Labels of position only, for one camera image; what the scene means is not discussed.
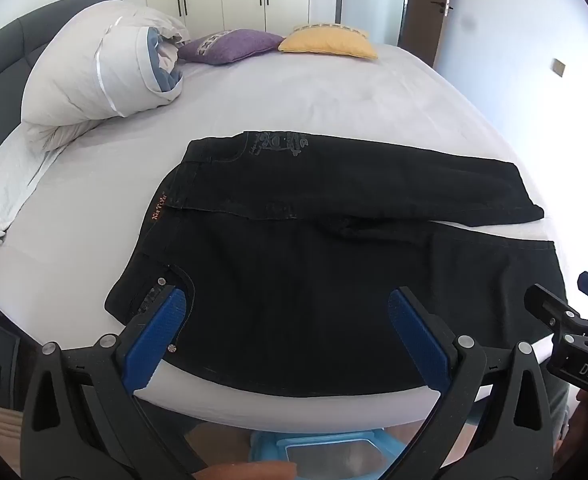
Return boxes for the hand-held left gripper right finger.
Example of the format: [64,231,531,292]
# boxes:
[388,286,556,480]

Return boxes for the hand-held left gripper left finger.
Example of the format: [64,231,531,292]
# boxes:
[19,285,197,480]

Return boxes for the black pants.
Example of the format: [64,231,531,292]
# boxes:
[104,130,570,399]

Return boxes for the blue plastic container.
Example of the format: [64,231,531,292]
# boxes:
[248,427,411,480]

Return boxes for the person's leg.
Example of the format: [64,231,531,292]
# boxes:
[193,461,299,480]

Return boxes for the white pillow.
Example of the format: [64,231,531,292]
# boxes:
[0,121,102,247]
[20,1,191,153]

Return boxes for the bed with white sheet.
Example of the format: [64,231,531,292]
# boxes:
[0,42,575,436]

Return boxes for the purple cushion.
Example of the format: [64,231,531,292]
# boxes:
[176,28,285,66]

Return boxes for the yellow cushion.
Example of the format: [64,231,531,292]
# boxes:
[277,24,379,60]

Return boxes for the dark brown door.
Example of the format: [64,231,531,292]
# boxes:
[398,0,459,67]

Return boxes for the grey padded headboard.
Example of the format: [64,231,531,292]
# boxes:
[0,0,125,181]

